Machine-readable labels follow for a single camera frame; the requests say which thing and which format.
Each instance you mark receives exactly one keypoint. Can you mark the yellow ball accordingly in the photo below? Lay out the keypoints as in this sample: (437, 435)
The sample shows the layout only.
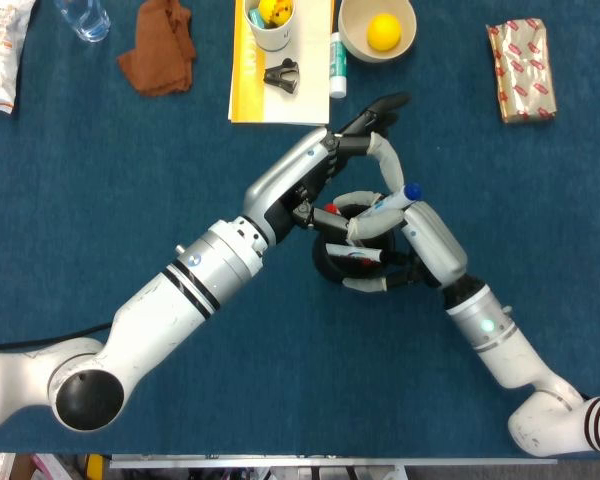
(384, 32)

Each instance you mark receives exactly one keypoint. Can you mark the pink packets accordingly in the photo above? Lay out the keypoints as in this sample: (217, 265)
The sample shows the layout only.
(55, 470)

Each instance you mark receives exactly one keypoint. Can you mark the yellow and white booklet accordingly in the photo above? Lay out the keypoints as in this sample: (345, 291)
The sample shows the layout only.
(290, 107)

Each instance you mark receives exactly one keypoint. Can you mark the yellow toy figure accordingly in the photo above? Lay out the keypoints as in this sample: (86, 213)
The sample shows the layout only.
(275, 11)

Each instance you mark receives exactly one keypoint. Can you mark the yellow post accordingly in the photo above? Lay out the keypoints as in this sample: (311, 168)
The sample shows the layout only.
(94, 467)

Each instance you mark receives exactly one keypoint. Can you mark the aluminium table edge rail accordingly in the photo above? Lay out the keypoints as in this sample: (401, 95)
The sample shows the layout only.
(330, 462)

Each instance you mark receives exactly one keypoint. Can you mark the beige bowl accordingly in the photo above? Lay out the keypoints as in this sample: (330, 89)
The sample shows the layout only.
(352, 30)

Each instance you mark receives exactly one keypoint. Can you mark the blue cap marker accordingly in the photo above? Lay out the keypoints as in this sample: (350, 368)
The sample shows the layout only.
(395, 201)

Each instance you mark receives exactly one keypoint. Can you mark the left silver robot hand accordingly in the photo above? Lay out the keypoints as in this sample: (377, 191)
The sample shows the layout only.
(285, 180)

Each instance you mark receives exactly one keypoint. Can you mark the white green glue stick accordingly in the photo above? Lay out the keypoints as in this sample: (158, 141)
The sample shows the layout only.
(338, 65)

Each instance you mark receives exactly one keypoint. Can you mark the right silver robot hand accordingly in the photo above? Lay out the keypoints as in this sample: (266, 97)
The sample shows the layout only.
(437, 245)

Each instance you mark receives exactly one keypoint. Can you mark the teal eraser block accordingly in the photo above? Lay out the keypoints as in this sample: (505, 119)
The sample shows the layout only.
(255, 17)

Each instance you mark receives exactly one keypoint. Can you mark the rust brown cloth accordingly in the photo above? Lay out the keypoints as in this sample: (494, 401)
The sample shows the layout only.
(155, 55)

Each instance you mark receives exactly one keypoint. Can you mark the red cap marker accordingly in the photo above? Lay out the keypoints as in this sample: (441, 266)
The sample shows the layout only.
(332, 208)

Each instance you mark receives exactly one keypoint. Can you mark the white paper cup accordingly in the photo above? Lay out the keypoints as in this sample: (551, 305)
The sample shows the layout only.
(272, 39)

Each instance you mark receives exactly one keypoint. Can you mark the red patterned wrapped packet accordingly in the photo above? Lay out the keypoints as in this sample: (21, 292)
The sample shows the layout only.
(525, 70)

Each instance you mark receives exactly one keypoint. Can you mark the blue felt table cover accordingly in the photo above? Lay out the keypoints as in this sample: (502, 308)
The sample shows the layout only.
(300, 375)

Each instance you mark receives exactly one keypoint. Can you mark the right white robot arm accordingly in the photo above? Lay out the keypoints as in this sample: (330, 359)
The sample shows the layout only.
(500, 345)

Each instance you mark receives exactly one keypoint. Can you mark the black mesh pen cup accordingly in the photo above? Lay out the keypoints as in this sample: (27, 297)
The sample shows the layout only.
(325, 262)

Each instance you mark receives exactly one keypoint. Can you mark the clear plastic water bottle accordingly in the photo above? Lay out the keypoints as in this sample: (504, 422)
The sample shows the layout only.
(87, 22)

